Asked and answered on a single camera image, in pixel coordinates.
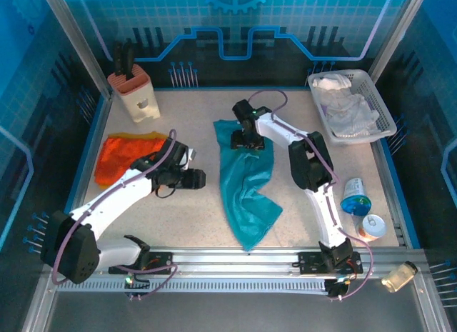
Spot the teal t-shirt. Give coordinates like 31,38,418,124
213,119,283,253

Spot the yellow t-shirt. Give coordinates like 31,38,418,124
95,131,169,190

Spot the orange t-shirt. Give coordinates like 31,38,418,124
94,135,169,190

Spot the cream pink knife block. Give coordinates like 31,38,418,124
107,64,161,125

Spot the white crumpled t-shirt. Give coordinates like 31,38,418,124
311,72,353,92
323,89,381,136

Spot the small left controller board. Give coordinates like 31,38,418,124
124,273,151,301

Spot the small controller board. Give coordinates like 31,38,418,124
124,273,151,301
325,274,353,301

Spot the blue white plastic cup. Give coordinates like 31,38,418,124
339,177,372,217

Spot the white plastic laundry basket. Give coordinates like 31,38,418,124
307,69,398,146

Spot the small right controller board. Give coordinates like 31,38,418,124
325,274,353,301

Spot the clear glass jar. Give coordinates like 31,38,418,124
381,261,418,294

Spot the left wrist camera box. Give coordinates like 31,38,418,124
162,139,198,168

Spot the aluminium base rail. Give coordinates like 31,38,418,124
44,245,428,276

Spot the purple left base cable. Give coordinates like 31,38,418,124
126,255,179,301

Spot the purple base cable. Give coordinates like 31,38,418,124
337,238,374,301
126,255,179,301

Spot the slotted grey cable duct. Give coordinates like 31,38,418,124
55,278,331,294

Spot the black knife handle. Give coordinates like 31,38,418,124
113,41,124,76
123,42,136,80

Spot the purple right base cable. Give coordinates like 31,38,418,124
337,238,374,301

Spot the aluminium frame post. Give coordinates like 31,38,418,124
367,0,431,85
39,0,114,99

